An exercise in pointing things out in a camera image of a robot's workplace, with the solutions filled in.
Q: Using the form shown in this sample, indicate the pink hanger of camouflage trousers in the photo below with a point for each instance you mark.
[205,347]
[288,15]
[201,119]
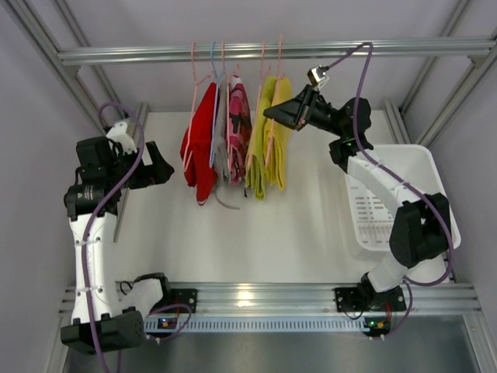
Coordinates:
[227,80]

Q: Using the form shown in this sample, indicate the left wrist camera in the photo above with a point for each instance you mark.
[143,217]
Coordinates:
[118,133]

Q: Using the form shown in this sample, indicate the pink hanger of red trousers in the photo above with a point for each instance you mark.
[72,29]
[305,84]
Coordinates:
[196,81]

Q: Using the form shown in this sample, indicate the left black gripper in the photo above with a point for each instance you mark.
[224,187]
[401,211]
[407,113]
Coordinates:
[144,168]

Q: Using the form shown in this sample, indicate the aluminium frame post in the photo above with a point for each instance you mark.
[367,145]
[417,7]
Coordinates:
[45,109]
[443,85]

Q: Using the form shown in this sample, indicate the white plastic basket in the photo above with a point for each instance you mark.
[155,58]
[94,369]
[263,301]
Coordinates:
[370,197]

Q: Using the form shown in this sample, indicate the right aluminium frame post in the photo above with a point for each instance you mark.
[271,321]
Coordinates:
[443,85]

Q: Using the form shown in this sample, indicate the grey slotted cable duct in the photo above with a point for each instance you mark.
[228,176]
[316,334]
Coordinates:
[256,324]

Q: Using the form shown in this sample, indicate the aluminium hanging rail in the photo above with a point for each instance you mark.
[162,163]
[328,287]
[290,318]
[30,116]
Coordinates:
[417,47]

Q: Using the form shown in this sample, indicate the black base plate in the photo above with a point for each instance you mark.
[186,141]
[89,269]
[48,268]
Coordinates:
[186,296]
[354,299]

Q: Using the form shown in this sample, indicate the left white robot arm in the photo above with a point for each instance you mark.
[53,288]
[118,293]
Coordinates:
[101,320]

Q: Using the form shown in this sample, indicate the left aluminium frame post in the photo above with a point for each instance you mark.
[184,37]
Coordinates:
[45,109]

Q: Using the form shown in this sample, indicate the red trousers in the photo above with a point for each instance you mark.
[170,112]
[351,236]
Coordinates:
[199,173]

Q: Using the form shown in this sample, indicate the lime green trousers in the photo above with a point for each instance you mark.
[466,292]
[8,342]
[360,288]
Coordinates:
[255,174]

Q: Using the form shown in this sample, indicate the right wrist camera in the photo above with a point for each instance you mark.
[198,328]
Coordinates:
[318,77]

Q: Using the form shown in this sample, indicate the yellow trousers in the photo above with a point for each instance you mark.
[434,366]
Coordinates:
[276,136]

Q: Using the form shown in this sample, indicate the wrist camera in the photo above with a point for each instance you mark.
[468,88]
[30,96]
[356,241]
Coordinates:
[318,77]
[118,133]

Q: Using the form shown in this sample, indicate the grey trousers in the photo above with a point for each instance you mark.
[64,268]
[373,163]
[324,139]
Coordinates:
[221,160]

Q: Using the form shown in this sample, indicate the pink camouflage trousers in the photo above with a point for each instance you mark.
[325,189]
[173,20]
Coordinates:
[239,129]

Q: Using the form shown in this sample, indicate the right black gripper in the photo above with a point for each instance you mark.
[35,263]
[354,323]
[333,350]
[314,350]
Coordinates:
[308,108]

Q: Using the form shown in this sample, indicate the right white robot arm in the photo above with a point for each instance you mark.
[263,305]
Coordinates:
[423,225]

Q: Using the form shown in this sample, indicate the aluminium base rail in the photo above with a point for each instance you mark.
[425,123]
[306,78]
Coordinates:
[314,299]

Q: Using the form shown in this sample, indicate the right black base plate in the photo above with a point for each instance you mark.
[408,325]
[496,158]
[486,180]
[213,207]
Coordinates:
[354,299]

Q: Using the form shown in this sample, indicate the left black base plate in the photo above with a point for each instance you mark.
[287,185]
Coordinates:
[186,296]

